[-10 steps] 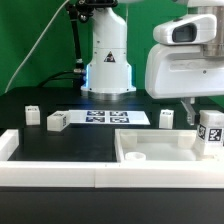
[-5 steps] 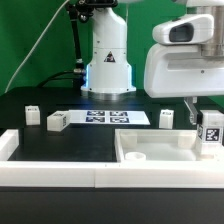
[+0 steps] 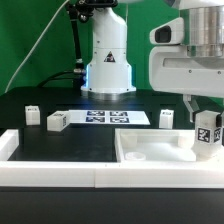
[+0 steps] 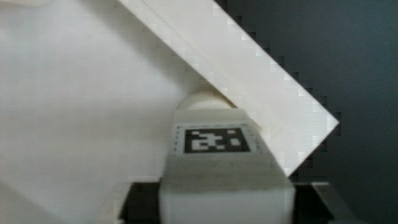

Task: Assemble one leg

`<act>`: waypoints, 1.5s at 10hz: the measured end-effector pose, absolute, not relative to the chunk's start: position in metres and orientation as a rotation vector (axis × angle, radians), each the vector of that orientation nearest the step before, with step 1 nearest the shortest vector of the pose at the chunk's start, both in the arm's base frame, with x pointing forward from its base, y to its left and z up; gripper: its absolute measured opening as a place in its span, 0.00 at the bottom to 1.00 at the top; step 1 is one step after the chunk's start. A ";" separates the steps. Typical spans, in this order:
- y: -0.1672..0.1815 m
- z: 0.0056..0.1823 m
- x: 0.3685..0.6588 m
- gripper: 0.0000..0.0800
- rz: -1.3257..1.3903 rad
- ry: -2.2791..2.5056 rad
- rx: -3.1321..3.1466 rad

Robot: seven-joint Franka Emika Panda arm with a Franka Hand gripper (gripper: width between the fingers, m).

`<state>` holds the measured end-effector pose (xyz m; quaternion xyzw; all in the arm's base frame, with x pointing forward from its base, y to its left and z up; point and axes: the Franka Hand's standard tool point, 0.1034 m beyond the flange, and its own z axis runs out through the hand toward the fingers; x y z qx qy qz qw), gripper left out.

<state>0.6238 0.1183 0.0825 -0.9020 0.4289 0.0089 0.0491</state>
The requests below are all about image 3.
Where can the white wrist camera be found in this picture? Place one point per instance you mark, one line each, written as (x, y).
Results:
(171, 33)

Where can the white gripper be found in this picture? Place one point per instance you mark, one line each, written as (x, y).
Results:
(172, 70)

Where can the black camera stand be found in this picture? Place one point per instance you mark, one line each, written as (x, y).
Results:
(81, 11)

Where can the white square table top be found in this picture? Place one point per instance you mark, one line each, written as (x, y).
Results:
(156, 145)

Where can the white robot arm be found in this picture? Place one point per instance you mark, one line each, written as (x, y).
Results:
(109, 74)

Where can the white tag sheet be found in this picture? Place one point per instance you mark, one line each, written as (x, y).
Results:
(109, 117)

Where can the white U-shaped obstacle fence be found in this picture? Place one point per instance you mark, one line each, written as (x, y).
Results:
(197, 174)

